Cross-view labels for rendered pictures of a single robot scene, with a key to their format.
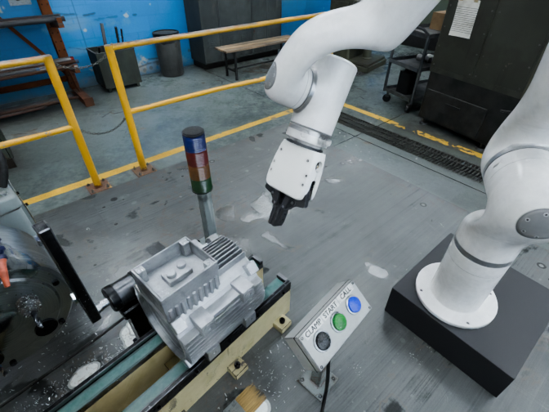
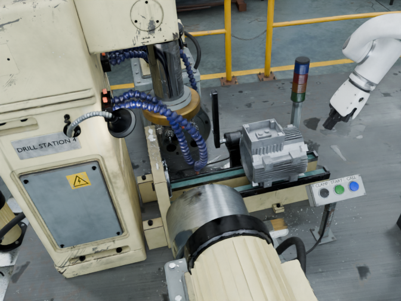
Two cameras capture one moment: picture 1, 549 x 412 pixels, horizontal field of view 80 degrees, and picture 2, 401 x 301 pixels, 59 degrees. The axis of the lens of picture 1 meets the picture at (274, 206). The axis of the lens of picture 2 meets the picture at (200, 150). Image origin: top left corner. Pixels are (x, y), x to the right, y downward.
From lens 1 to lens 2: 64 cm
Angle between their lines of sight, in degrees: 29
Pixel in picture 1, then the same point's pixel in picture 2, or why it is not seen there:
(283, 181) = (338, 103)
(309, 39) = (368, 29)
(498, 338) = not seen: outside the picture
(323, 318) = (329, 183)
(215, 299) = (277, 156)
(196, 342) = (260, 171)
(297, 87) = (358, 52)
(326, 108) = (375, 67)
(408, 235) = not seen: outside the picture
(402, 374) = (382, 258)
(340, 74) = (389, 49)
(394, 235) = not seen: outside the picture
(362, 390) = (348, 252)
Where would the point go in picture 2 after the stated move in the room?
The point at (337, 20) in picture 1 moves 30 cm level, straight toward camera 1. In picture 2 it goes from (388, 21) to (331, 64)
